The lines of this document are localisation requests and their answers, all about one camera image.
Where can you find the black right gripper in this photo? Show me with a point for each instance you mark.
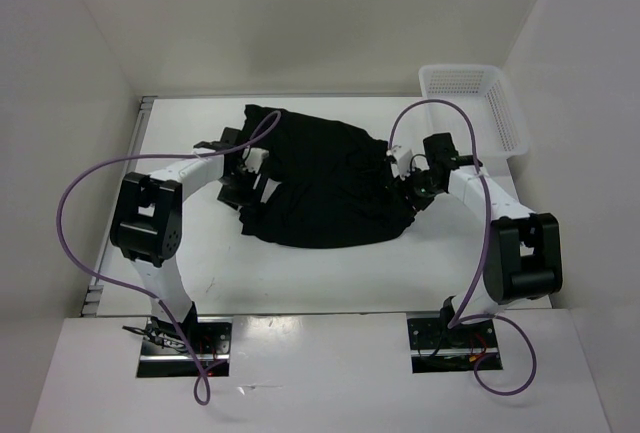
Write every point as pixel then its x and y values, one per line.
pixel 404 186

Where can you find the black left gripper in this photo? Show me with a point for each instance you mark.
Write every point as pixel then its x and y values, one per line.
pixel 247 197

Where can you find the black shorts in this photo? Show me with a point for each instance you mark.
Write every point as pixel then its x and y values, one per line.
pixel 333 187

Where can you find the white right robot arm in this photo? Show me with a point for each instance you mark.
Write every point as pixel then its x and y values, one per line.
pixel 520 256

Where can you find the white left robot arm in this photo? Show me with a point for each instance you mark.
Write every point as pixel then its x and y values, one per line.
pixel 148 222

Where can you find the white plastic basket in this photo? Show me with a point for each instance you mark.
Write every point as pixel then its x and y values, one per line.
pixel 480 95

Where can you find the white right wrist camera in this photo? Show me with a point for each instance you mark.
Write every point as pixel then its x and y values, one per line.
pixel 399 159

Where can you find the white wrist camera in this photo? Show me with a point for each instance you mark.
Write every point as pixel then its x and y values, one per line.
pixel 399 159
pixel 253 159

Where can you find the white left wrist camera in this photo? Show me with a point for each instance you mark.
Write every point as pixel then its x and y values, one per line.
pixel 253 159

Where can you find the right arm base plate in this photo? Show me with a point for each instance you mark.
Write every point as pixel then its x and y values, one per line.
pixel 436 349

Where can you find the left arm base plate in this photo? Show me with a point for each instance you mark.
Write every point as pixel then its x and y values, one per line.
pixel 165 355

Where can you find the aluminium table edge rail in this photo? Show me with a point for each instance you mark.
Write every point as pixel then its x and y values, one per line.
pixel 95 288

